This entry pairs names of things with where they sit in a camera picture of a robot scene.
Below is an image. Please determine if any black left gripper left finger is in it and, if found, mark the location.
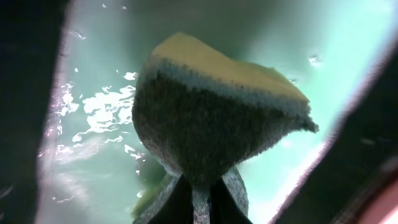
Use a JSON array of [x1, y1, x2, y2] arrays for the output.
[[148, 175, 193, 224]]

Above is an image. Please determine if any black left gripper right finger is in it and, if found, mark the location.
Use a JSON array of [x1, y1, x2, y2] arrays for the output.
[[210, 178, 252, 224]]

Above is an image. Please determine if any green yellow sponge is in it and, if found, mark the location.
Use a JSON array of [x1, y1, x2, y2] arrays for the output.
[[132, 32, 318, 223]]

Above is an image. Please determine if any mint green plate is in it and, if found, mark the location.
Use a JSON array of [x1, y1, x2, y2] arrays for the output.
[[37, 0, 397, 223]]

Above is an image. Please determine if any round black tray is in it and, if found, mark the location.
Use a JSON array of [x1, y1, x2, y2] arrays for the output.
[[1, 0, 397, 223]]

